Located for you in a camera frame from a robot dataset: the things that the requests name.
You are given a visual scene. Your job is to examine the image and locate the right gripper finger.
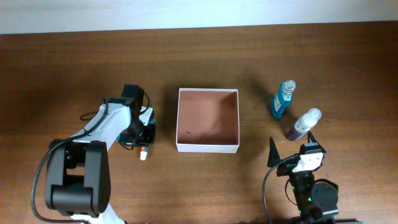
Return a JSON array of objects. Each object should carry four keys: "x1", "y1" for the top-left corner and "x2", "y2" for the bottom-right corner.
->
[
  {"x1": 267, "y1": 137, "x2": 280, "y2": 168},
  {"x1": 307, "y1": 131, "x2": 318, "y2": 144}
]

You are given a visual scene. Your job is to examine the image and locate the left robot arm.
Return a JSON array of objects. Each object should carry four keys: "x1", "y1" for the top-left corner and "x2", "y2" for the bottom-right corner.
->
[{"x1": 44, "y1": 85, "x2": 156, "y2": 224}]

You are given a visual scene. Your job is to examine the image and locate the white cardboard box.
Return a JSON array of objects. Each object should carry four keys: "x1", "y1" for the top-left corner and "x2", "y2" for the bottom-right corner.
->
[{"x1": 175, "y1": 88, "x2": 240, "y2": 154}]

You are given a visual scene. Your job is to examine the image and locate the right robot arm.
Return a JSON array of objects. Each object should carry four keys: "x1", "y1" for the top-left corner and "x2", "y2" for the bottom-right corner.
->
[{"x1": 262, "y1": 132, "x2": 339, "y2": 223}]

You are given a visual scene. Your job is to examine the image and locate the Colgate toothpaste tube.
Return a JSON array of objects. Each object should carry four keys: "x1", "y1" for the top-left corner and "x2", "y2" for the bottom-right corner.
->
[{"x1": 140, "y1": 146, "x2": 148, "y2": 161}]

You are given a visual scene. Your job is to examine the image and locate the blue mouthwash bottle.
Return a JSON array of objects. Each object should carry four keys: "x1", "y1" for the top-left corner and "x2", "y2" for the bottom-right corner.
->
[{"x1": 271, "y1": 80, "x2": 296, "y2": 119}]

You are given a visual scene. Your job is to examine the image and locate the clear purple sanitizer bottle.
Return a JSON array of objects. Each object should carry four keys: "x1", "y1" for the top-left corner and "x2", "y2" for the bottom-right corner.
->
[{"x1": 287, "y1": 108, "x2": 322, "y2": 141}]

